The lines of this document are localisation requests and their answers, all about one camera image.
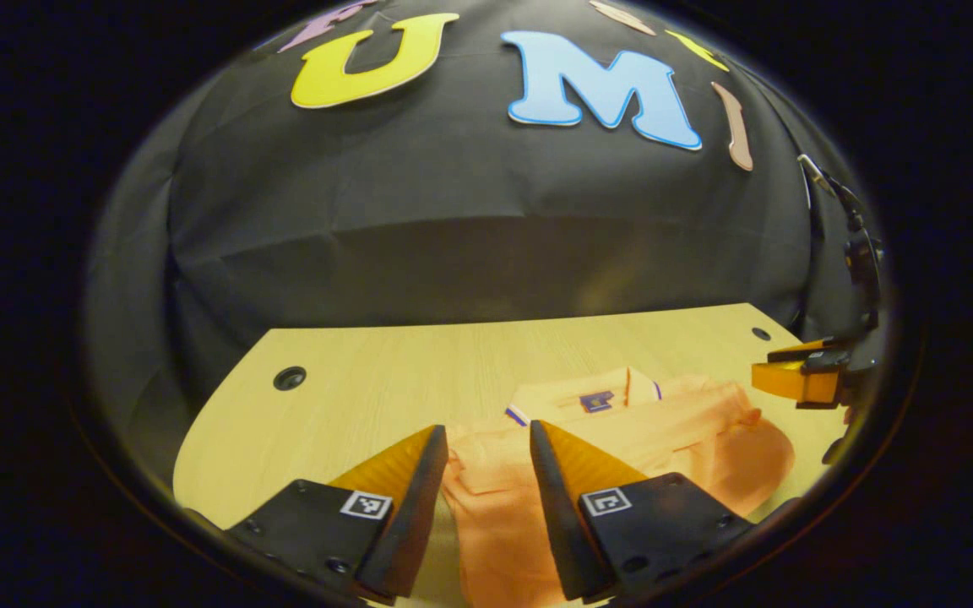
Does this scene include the black cable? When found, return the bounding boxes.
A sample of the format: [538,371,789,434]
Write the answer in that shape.
[796,154,867,239]

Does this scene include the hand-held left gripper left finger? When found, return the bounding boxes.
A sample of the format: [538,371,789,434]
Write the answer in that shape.
[225,424,450,605]

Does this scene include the black backdrop cloth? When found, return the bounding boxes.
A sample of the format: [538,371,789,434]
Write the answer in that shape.
[85,0,878,440]

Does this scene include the orange T-shirt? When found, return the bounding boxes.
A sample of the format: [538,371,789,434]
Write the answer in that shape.
[441,366,796,608]

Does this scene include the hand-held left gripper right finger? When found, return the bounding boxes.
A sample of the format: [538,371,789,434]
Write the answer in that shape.
[528,419,758,603]

